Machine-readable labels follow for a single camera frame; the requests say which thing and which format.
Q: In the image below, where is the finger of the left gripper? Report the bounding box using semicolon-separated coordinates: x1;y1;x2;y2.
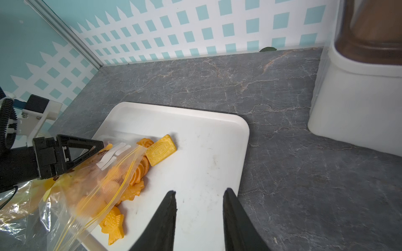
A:
55;134;104;173

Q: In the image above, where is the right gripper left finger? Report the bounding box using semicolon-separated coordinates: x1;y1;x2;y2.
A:
130;190;177;251

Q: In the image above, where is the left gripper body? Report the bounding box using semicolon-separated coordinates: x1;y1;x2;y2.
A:
1;137;57;192

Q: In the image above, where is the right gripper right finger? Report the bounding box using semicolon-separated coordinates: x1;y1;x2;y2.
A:
223;188;270;251

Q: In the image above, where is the ziploc bag with cookies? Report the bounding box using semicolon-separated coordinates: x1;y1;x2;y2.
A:
1;179;55;251

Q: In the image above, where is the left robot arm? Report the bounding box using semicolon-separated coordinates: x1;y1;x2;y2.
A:
1;92;104;192

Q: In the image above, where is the pile of poured cookies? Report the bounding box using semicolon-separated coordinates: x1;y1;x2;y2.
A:
99;135;177;245

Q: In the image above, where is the white plastic tray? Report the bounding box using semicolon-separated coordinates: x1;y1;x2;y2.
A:
82;102;250;251

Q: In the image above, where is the brown lid storage box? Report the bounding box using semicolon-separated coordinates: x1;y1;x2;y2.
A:
308;1;402;156

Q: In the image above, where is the small green object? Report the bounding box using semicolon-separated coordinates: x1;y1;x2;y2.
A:
260;47;277;52

